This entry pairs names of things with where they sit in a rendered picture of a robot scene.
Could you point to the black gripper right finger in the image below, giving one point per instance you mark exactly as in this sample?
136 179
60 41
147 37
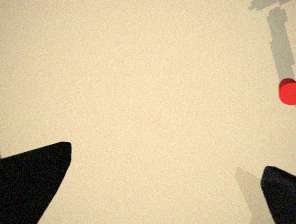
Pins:
279 190

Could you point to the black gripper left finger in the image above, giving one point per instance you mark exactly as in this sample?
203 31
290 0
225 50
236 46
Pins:
30 180

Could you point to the red peg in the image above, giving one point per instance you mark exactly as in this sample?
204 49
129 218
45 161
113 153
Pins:
287 91

